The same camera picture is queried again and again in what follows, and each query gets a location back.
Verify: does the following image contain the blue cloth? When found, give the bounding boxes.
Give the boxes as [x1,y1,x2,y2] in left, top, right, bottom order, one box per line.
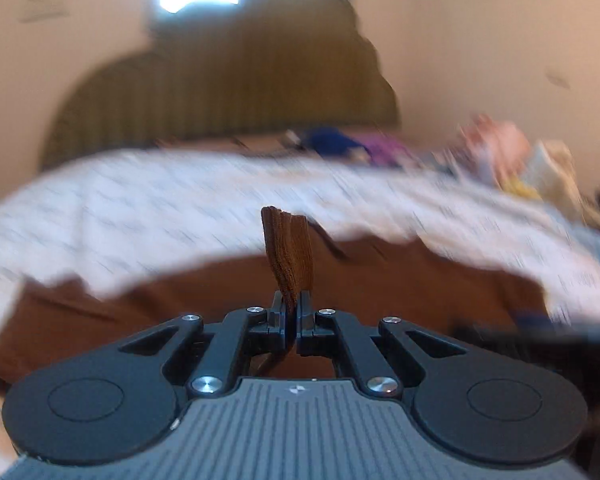
[300,127,370,162]

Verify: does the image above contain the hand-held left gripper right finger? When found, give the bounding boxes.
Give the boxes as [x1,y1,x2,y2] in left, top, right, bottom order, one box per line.
[296,290,474,400]

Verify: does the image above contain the olive upholstered headboard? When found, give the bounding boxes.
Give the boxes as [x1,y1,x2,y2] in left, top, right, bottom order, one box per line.
[40,0,401,171]

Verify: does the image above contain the pink clothes pile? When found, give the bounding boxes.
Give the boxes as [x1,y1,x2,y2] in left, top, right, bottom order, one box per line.
[459,114,532,187]

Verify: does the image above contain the white script-printed bed sheet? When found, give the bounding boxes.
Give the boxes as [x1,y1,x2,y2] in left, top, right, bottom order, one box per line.
[0,147,600,480]

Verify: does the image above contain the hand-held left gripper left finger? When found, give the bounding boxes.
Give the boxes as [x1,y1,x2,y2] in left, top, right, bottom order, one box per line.
[114,293,295,400]

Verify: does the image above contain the brown knit sweater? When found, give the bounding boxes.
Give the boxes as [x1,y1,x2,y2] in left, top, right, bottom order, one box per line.
[0,206,556,397]

